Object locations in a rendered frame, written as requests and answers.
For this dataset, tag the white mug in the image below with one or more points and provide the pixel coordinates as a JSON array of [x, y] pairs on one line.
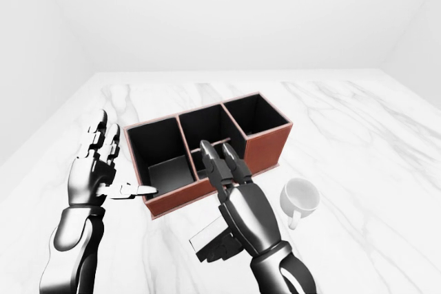
[[299, 196]]

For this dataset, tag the black book with white pages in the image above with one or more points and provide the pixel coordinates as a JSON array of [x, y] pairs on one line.
[[206, 234]]

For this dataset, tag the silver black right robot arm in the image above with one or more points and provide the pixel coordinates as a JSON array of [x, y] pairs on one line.
[[275, 270]]

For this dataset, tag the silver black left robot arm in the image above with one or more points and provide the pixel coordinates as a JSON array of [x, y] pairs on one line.
[[69, 239]]

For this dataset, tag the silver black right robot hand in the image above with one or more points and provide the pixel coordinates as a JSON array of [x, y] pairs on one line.
[[251, 211]]

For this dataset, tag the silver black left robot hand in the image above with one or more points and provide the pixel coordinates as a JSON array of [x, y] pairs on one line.
[[81, 180]]

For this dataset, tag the red-brown desk caddy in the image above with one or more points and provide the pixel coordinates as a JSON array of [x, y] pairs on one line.
[[263, 146]]

